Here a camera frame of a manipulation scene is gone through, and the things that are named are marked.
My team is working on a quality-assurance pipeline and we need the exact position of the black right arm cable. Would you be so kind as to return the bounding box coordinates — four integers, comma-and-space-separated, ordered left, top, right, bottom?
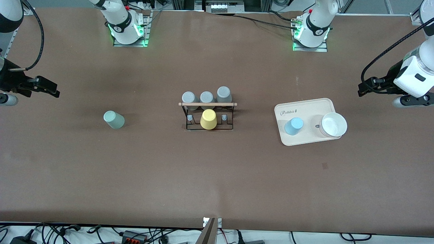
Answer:
9, 0, 45, 72

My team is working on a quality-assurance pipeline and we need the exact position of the orange black connector block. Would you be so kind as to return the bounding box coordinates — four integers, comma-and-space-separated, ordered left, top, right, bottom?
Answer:
121, 230, 149, 244

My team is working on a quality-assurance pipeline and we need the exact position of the black wire cup rack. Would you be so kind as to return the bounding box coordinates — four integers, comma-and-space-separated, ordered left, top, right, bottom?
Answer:
178, 101, 238, 131

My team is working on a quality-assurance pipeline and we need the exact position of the wooden camera stand beam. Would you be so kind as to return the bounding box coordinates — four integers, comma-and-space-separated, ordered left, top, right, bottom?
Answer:
195, 218, 217, 244

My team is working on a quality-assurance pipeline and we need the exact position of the white power strip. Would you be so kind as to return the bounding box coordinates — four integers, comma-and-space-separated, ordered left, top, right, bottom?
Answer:
205, 0, 245, 14

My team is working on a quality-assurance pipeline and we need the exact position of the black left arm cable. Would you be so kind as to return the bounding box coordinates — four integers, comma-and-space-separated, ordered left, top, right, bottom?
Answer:
360, 26, 434, 85

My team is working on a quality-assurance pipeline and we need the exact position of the black cable across table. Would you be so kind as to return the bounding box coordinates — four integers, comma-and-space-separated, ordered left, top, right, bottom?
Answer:
234, 12, 300, 29

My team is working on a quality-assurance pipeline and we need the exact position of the grey cup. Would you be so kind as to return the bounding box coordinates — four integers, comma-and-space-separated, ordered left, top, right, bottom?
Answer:
200, 91, 216, 109
216, 86, 233, 103
182, 91, 199, 110

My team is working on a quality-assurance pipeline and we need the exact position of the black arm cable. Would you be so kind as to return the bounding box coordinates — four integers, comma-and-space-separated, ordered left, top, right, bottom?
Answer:
360, 26, 434, 85
9, 0, 45, 72

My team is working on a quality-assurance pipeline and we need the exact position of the light blue cup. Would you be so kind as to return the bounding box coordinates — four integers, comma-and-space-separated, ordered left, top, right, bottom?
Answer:
284, 117, 304, 136

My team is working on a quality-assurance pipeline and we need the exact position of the mint green cup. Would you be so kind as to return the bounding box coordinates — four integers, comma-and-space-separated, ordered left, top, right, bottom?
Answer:
103, 110, 125, 129

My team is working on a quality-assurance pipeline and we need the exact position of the white bowl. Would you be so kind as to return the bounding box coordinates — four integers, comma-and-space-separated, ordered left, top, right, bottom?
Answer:
319, 112, 348, 138

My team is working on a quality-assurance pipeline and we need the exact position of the black power adapter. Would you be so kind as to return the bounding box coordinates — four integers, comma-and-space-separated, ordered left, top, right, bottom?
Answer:
10, 235, 38, 244

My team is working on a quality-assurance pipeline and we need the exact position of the yellow cup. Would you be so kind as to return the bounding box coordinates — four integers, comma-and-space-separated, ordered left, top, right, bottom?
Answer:
200, 109, 218, 130

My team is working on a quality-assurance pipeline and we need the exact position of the cream tray with Rabbit print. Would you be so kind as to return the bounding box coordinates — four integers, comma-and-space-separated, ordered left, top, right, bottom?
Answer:
274, 98, 343, 146

